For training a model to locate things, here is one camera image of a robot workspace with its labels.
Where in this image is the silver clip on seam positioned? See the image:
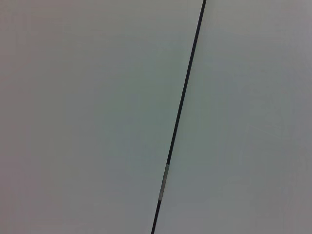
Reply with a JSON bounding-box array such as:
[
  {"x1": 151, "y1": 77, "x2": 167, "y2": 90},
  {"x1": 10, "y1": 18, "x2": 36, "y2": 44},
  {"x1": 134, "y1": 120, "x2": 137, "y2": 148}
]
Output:
[{"x1": 158, "y1": 164, "x2": 170, "y2": 201}]

